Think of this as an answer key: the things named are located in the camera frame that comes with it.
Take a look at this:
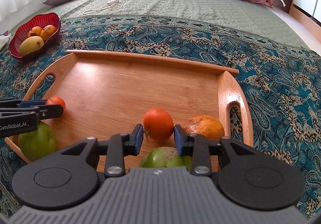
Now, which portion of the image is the orange fruit in bowl right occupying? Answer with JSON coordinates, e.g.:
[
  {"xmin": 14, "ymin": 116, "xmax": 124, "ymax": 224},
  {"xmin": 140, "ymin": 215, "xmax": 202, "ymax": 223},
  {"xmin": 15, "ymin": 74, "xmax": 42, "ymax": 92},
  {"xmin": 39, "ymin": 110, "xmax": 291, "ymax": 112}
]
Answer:
[{"xmin": 40, "ymin": 25, "xmax": 57, "ymax": 42}]

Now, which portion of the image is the red fruit bowl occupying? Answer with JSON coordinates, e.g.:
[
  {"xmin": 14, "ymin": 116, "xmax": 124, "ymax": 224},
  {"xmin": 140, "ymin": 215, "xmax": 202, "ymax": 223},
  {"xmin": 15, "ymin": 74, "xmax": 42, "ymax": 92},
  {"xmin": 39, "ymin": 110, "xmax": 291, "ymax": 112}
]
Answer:
[{"xmin": 9, "ymin": 12, "xmax": 61, "ymax": 62}]

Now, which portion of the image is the small green apple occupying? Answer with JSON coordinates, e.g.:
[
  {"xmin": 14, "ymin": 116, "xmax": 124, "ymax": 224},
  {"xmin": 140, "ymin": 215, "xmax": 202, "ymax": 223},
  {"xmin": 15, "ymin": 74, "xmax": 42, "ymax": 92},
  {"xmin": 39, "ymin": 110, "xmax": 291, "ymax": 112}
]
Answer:
[{"xmin": 139, "ymin": 147, "xmax": 192, "ymax": 171}]

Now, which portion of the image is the white crumpled cloth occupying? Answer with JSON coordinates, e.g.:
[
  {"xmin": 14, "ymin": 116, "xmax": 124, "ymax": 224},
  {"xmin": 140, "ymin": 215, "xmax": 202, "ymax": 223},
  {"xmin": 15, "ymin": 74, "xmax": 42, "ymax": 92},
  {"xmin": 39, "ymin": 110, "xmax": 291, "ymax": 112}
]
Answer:
[{"xmin": 0, "ymin": 33, "xmax": 12, "ymax": 50}]

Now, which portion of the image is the teal paisley blanket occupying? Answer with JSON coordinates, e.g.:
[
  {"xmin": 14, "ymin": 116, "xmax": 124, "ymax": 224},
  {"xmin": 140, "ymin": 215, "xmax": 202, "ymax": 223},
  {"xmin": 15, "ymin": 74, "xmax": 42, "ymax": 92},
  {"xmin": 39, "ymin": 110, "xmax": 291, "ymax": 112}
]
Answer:
[{"xmin": 1, "ymin": 14, "xmax": 320, "ymax": 218}]

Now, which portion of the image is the wooden serving tray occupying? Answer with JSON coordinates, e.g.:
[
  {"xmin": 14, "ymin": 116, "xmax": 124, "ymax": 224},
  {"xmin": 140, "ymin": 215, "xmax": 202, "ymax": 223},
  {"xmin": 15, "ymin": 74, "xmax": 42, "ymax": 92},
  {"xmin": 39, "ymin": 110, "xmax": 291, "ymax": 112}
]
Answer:
[{"xmin": 4, "ymin": 49, "xmax": 254, "ymax": 173}]

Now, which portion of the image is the small orange tangerine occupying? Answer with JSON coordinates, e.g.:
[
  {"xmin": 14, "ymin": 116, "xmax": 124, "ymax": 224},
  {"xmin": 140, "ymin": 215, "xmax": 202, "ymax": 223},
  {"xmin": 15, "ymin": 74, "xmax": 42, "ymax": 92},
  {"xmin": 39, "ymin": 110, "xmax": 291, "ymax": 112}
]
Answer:
[{"xmin": 45, "ymin": 96, "xmax": 66, "ymax": 109}]

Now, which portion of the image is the large green apple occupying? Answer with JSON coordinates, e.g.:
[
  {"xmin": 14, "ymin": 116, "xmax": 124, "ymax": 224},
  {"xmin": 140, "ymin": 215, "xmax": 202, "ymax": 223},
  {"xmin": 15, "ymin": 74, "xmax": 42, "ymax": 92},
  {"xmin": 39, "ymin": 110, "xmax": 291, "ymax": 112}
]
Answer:
[{"xmin": 18, "ymin": 122, "xmax": 57, "ymax": 162}]

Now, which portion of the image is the large mottled orange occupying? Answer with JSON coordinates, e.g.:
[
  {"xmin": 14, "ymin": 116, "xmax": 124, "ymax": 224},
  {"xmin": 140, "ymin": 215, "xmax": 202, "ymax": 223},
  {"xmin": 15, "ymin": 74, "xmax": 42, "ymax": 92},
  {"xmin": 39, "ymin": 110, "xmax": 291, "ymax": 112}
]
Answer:
[{"xmin": 182, "ymin": 115, "xmax": 225, "ymax": 141}]

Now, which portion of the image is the orange fruit in bowl left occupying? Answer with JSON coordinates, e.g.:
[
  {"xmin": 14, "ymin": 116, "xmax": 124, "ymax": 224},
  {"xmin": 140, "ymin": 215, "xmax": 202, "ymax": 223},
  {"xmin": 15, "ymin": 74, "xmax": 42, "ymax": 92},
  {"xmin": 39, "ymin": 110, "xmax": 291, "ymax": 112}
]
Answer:
[{"xmin": 27, "ymin": 26, "xmax": 43, "ymax": 38}]

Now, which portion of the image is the yellow mango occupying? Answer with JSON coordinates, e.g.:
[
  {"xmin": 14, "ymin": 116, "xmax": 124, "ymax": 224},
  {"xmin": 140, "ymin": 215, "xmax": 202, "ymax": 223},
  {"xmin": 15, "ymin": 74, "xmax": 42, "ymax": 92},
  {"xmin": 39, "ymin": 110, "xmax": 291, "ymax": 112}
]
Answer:
[{"xmin": 19, "ymin": 36, "xmax": 44, "ymax": 56}]

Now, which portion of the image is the orange fruit in bowl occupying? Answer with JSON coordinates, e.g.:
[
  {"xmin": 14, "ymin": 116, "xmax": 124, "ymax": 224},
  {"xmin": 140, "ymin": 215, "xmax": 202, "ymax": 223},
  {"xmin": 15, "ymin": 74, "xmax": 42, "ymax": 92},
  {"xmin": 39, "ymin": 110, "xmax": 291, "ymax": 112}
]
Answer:
[
  {"xmin": 27, "ymin": 26, "xmax": 43, "ymax": 38},
  {"xmin": 40, "ymin": 25, "xmax": 57, "ymax": 42}
]

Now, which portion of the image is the green quilted mat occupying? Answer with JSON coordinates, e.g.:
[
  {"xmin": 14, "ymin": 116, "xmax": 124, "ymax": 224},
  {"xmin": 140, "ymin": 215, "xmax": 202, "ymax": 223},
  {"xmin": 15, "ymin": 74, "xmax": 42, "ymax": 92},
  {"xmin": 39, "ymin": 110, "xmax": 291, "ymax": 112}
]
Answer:
[{"xmin": 12, "ymin": 0, "xmax": 307, "ymax": 48}]

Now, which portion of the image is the white coiled cord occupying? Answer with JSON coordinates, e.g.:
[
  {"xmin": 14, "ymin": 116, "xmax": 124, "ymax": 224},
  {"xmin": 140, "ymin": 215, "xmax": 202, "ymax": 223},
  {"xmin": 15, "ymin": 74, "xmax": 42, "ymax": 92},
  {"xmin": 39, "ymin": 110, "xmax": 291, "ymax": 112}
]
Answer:
[{"xmin": 84, "ymin": 0, "xmax": 123, "ymax": 14}]

